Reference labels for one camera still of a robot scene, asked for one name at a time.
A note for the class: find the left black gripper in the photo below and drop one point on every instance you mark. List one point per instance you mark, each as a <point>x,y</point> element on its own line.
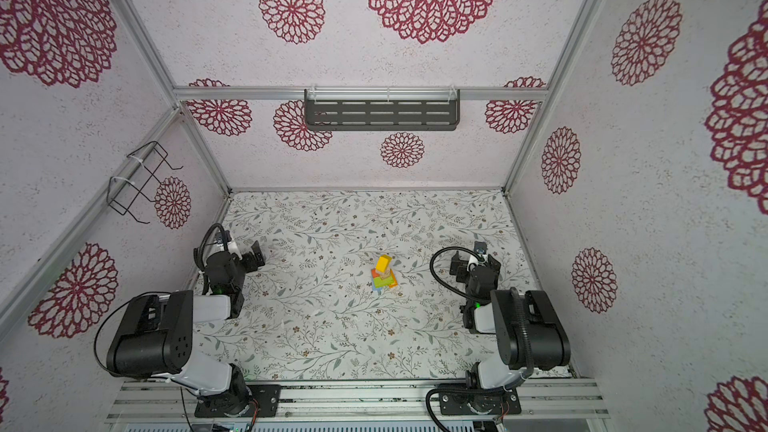
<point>252,263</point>

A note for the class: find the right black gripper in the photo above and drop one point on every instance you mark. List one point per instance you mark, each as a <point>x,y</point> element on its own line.
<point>460,268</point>

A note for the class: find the green wood block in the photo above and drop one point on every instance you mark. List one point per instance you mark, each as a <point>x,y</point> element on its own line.
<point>390,283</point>

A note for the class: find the yellow triangle wood block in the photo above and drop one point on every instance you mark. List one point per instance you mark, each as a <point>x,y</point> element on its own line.
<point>383,264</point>

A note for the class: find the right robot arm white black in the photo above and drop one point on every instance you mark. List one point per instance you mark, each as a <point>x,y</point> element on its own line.
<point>528,332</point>

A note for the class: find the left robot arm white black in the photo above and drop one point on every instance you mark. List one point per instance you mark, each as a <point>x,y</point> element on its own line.
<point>155,338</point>

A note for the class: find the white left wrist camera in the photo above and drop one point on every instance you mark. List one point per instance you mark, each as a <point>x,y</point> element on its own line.
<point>232,247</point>

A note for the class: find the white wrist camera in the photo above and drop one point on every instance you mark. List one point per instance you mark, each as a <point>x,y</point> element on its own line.
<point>479,256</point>
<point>232,247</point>

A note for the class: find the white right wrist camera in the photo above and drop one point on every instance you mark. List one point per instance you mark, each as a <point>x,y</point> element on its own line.
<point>479,256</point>

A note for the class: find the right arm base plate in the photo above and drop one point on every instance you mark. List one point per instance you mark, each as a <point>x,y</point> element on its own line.
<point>455,400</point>

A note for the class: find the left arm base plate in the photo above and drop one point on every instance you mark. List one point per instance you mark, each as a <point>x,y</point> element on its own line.
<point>256,400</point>

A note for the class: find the black wire wall basket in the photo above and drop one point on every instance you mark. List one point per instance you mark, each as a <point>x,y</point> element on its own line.
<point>124,191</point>

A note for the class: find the grey metal wall shelf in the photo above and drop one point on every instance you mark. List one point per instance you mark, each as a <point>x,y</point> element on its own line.
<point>386,111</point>

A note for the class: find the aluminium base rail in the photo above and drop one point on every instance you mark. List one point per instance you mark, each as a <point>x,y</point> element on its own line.
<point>360,401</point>

